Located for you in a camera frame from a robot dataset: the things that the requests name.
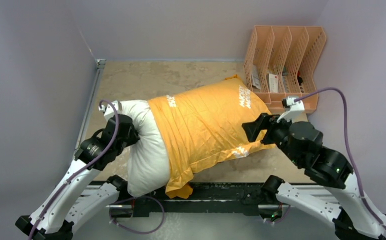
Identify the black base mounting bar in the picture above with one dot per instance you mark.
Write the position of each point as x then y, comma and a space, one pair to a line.
244, 198

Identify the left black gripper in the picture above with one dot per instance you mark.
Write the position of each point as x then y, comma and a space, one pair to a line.
134, 137

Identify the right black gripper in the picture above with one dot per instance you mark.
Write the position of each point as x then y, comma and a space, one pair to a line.
264, 122

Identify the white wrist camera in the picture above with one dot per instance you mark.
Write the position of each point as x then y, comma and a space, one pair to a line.
293, 108
110, 108

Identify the orange cartoon pillowcase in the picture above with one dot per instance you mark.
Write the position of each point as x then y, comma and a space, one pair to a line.
203, 127

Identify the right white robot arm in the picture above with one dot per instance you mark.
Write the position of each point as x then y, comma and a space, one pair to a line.
353, 216

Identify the white label box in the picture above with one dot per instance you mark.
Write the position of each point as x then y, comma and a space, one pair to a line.
272, 80

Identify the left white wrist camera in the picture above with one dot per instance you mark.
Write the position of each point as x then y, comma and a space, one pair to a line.
110, 108

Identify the white pillow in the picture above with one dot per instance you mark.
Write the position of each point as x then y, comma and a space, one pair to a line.
144, 165

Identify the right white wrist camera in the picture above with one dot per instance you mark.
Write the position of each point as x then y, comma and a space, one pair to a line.
293, 108

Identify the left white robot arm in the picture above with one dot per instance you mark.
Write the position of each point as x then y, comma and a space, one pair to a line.
61, 214

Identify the pink plastic file organizer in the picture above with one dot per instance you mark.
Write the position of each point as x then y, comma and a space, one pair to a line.
290, 52

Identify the white paper packet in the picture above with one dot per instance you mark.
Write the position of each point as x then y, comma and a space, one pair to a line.
255, 77

